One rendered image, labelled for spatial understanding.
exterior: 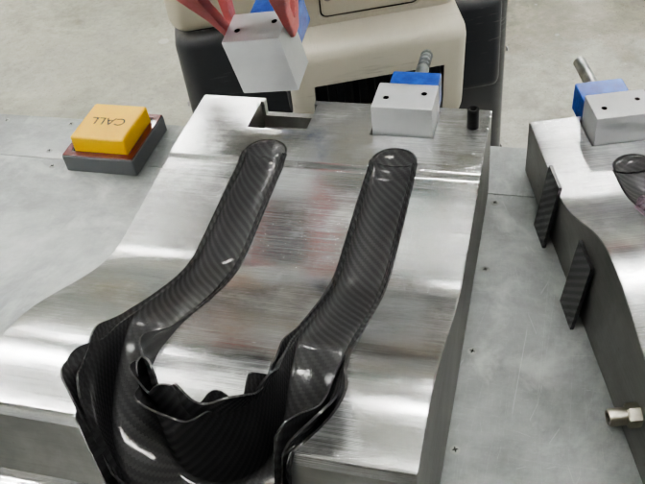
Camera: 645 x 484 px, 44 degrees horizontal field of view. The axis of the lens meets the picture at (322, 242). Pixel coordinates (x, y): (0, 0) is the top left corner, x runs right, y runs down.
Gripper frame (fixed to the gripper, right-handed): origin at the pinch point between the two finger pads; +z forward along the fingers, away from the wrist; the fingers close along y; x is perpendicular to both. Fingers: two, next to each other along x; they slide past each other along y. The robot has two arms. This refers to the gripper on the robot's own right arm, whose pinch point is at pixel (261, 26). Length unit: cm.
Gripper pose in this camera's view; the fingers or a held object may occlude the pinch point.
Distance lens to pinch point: 67.7
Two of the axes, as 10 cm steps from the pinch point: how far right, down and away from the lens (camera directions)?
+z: 2.6, 6.2, 7.4
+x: 2.1, -7.8, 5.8
